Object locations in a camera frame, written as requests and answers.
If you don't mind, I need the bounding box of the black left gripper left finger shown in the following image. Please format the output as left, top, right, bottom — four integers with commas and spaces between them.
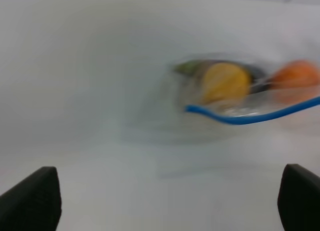
0, 166, 62, 231

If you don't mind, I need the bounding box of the orange fruit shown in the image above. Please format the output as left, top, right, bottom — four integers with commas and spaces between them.
270, 60, 320, 105

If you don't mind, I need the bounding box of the dark purple eggplant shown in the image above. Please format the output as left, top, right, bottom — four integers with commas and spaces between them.
173, 59, 270, 94

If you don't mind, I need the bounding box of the clear zip bag blue seal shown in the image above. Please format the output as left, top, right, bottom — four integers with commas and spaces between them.
119, 52, 320, 179

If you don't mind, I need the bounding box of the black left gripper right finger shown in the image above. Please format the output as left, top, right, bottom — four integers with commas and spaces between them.
277, 164, 320, 231

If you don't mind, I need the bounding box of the yellow pear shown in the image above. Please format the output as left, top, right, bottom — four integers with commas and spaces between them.
200, 62, 252, 105

